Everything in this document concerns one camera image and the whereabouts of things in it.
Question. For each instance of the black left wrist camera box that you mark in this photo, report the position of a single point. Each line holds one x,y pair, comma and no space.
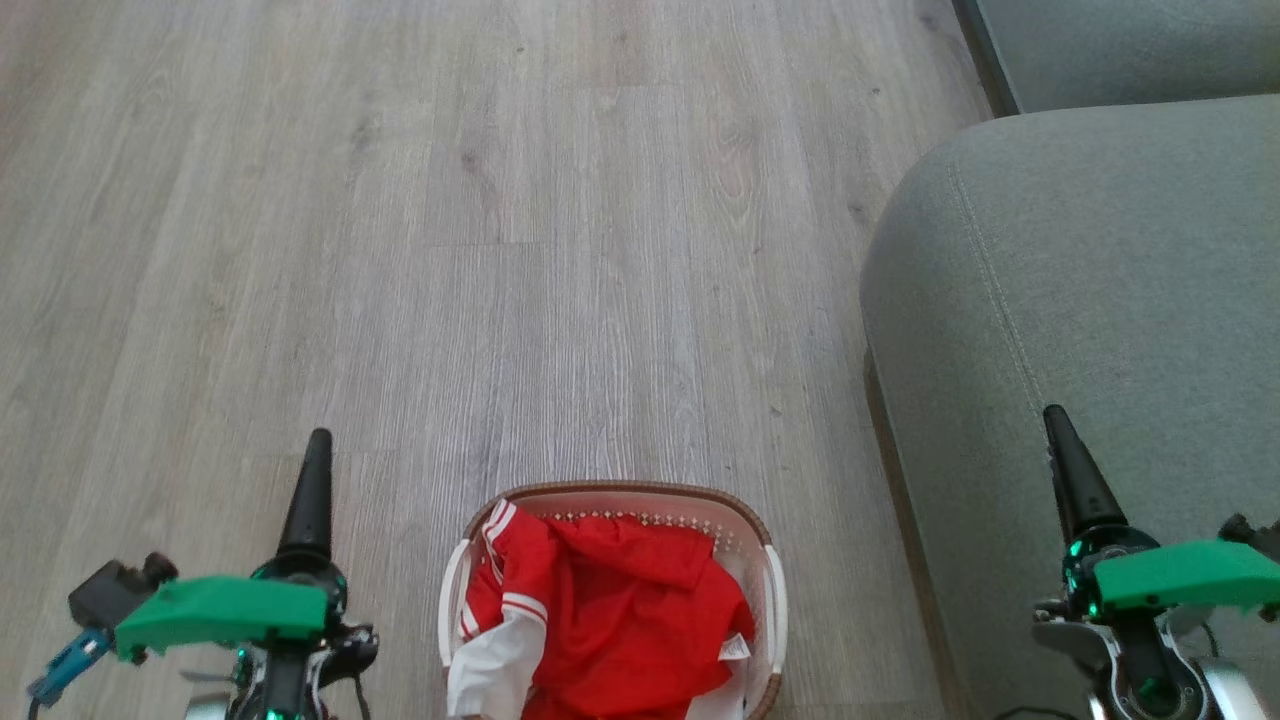
110,590

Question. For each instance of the grey fabric sofa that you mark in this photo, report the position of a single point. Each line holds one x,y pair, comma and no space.
1100,280

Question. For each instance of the red white striped jacket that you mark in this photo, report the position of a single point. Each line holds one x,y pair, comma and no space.
495,660

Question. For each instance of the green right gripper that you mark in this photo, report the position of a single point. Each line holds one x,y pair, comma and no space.
1180,575

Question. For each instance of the white laundry basket brown rim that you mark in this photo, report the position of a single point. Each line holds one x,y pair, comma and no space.
775,610

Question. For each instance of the red shirt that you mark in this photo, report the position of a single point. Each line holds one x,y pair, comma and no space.
630,620

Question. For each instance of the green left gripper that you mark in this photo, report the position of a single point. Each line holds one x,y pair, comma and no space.
230,608

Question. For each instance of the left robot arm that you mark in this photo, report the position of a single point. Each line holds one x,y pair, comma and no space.
285,690

